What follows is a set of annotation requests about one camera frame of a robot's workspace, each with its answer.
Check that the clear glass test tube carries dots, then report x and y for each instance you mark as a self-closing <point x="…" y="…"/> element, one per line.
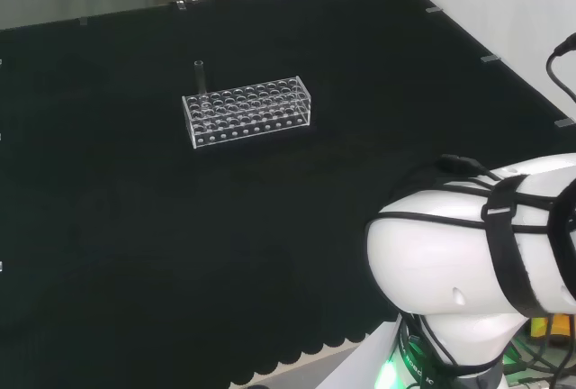
<point x="200" y="76"/>

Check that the clear acrylic test tube rack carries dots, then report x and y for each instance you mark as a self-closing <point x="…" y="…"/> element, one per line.
<point x="252" y="110"/>

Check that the black bench cloth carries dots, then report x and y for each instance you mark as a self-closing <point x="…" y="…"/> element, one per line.
<point x="180" y="236"/>

